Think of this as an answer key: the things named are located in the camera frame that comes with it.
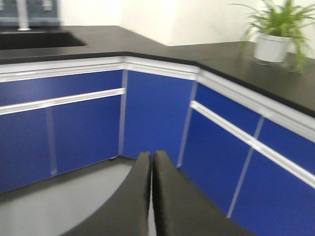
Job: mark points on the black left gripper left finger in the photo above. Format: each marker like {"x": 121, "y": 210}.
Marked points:
{"x": 126, "y": 212}

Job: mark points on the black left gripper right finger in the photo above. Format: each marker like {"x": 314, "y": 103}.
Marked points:
{"x": 180, "y": 207}

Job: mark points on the blue lab cabinet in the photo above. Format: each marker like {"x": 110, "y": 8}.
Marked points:
{"x": 253, "y": 156}

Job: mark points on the potted green plant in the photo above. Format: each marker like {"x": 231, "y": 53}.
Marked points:
{"x": 278, "y": 27}

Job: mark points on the black sink basin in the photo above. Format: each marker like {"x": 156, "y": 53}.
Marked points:
{"x": 31, "y": 40}

